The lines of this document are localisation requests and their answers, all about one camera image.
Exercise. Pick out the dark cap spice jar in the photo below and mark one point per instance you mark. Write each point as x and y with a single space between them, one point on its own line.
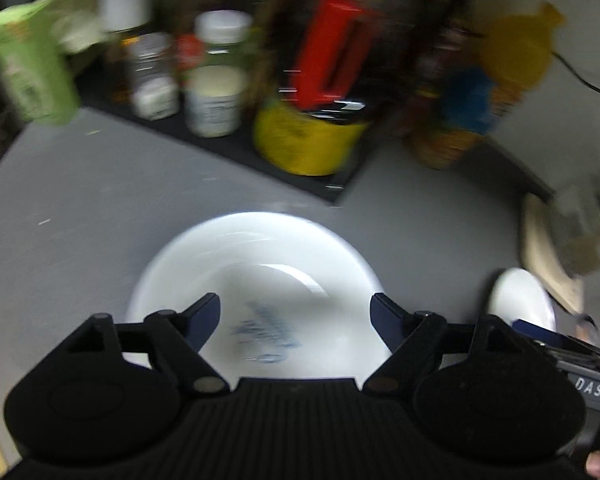
152 85

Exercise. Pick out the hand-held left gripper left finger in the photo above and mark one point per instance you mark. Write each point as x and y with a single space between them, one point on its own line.
207 317

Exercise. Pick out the green paper box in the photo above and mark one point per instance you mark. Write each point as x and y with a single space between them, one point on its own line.
30 70

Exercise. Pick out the small red cap bottle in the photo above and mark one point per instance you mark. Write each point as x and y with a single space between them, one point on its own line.
187 55

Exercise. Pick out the plain white plate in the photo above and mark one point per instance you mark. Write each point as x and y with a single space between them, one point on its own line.
522 297

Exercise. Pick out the honey bottle with yellow cap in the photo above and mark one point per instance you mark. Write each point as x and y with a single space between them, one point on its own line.
520 45

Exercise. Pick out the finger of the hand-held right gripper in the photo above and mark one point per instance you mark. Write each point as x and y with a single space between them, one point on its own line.
532 330

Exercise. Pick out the white bowl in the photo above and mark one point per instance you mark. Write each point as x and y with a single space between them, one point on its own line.
280 270

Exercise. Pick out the black condiment tray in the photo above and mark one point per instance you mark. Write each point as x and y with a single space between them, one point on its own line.
260 170

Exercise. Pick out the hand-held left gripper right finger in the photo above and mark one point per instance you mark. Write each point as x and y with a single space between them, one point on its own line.
385 315

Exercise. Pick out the white cap condiment jar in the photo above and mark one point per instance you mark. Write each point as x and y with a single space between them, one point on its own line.
215 100

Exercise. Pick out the glass electric kettle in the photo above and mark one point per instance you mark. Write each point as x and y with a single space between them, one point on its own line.
595 225

